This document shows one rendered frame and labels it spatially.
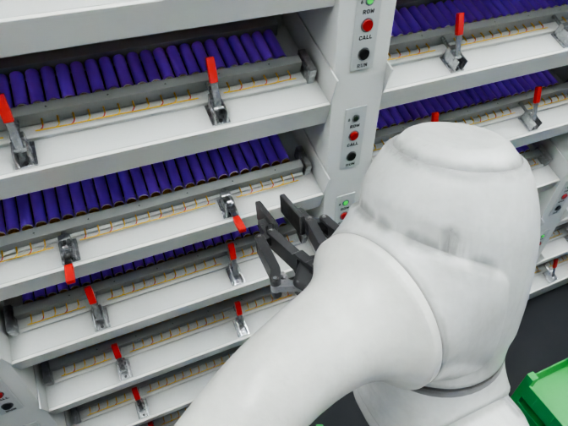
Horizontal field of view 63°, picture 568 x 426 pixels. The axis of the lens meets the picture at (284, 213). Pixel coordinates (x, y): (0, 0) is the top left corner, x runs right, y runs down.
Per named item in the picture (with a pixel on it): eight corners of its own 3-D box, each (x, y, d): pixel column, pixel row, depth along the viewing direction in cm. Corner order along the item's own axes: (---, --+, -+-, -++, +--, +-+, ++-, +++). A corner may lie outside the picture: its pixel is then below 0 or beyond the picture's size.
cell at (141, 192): (140, 170, 83) (149, 199, 80) (129, 172, 82) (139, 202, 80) (139, 164, 81) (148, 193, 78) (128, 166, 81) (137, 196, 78)
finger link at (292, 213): (299, 217, 61) (304, 215, 61) (279, 194, 67) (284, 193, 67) (300, 235, 63) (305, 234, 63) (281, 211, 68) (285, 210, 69)
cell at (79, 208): (80, 184, 80) (88, 215, 77) (69, 187, 79) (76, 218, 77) (78, 178, 78) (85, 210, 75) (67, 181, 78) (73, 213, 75)
